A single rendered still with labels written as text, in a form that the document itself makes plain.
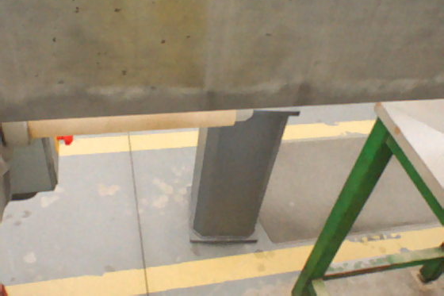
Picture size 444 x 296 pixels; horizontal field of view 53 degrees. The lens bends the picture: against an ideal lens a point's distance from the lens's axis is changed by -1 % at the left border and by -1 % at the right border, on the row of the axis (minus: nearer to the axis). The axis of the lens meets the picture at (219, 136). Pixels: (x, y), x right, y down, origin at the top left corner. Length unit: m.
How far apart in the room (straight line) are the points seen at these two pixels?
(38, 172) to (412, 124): 0.76
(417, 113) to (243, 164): 0.62
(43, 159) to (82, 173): 1.32
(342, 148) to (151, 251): 1.11
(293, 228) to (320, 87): 1.72
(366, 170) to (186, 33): 1.00
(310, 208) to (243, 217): 0.41
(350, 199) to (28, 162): 0.82
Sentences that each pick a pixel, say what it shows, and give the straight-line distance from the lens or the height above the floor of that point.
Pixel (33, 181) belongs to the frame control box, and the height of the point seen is 0.95.
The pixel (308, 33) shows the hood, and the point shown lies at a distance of 0.20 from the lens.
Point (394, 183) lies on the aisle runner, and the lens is 2.30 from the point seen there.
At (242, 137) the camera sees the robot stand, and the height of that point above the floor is 0.57.
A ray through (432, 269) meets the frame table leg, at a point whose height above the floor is 0.11.
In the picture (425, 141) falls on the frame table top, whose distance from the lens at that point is 1.03.
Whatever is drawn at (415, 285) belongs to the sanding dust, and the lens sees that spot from 2.00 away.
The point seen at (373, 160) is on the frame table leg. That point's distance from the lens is 1.14.
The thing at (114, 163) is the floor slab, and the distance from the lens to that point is 2.07.
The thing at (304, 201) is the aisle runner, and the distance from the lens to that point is 2.04.
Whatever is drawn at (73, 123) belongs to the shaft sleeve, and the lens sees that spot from 0.40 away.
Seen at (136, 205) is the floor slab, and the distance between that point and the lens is 1.91.
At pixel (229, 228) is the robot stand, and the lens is 1.77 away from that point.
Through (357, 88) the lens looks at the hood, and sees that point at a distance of 0.23.
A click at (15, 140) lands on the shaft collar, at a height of 1.25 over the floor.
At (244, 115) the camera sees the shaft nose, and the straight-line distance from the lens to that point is 0.42.
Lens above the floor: 1.52
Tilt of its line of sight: 43 degrees down
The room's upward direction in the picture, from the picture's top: 10 degrees clockwise
